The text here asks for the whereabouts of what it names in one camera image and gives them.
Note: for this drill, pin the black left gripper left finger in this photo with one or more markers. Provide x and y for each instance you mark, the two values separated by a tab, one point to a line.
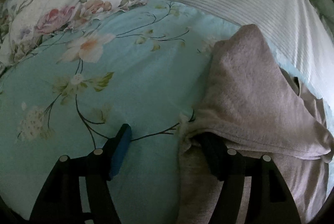
76	190

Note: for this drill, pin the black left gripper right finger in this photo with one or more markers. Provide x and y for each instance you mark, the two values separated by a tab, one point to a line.
225	186

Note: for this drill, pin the teal floral bed sheet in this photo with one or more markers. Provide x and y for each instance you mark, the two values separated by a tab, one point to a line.
146	67

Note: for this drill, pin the white floral pillow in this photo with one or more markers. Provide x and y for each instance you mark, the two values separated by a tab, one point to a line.
25	24

